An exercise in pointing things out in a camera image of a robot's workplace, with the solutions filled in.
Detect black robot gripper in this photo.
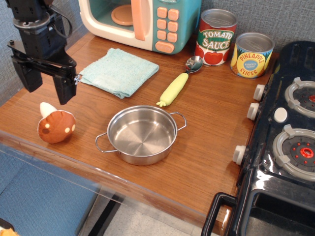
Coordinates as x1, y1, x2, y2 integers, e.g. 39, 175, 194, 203
8, 12, 77, 105

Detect brown plush toy mushroom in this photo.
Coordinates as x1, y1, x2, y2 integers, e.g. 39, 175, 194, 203
37, 102, 76, 144

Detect small steel two-handled pot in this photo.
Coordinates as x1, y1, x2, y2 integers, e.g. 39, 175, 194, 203
95, 105, 187, 166

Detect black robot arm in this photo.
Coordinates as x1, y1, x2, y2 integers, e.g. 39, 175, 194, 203
6, 0, 79, 105

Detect light blue folded cloth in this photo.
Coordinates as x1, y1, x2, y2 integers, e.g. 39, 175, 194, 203
80, 48, 159, 99

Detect teal toy microwave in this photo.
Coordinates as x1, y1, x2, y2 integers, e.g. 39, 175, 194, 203
79, 0, 201, 55

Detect orange plush toy corner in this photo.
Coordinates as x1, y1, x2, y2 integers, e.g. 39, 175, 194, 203
0, 229, 19, 236

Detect tomato sauce can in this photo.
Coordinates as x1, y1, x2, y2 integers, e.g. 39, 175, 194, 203
195, 8, 237, 66

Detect pineapple slices can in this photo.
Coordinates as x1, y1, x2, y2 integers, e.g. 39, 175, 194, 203
230, 32, 275, 78

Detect black toy stove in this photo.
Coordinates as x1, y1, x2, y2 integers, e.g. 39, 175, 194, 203
202, 41, 315, 236

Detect spoon with green handle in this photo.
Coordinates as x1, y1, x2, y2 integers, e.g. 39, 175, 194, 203
156, 56, 203, 107

